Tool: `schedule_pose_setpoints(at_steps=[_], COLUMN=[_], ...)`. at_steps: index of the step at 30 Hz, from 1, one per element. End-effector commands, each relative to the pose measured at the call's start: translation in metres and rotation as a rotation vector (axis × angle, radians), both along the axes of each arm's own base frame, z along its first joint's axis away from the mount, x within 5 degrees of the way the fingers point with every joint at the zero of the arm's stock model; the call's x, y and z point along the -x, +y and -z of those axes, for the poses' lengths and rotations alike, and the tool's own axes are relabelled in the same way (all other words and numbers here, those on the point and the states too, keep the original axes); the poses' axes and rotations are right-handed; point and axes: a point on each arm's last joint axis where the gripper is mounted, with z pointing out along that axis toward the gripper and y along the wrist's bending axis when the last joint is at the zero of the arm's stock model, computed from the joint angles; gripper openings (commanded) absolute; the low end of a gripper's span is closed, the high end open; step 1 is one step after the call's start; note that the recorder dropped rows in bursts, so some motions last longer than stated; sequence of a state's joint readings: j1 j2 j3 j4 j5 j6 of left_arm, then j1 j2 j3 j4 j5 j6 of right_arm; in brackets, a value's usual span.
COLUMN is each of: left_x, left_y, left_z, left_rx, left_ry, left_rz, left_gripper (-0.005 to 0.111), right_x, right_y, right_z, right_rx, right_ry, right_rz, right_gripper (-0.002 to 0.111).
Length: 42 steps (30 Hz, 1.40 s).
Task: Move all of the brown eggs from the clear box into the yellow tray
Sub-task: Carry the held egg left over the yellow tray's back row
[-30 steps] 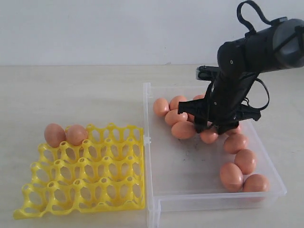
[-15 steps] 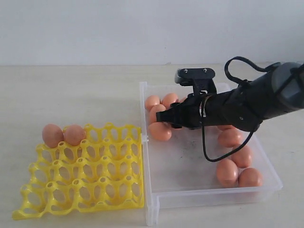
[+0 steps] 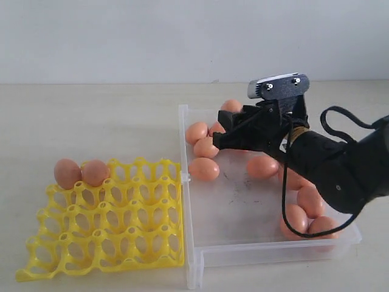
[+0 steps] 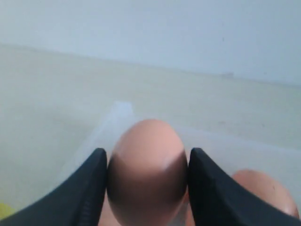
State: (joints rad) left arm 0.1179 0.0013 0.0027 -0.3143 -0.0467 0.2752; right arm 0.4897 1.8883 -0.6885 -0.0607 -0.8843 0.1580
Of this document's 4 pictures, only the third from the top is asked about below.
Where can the brown egg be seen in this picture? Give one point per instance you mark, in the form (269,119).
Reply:
(205,148)
(95,172)
(216,128)
(204,169)
(262,167)
(67,173)
(309,199)
(232,105)
(293,180)
(195,132)
(321,224)
(297,218)

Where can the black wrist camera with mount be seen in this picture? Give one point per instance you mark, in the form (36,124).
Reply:
(284,88)

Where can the yellow plastic egg tray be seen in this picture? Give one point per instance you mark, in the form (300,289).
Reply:
(132,221)

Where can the clear plastic storage box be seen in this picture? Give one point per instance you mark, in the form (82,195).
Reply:
(234,219)

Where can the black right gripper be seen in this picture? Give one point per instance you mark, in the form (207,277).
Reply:
(282,131)

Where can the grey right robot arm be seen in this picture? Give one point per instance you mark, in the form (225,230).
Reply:
(368,158)

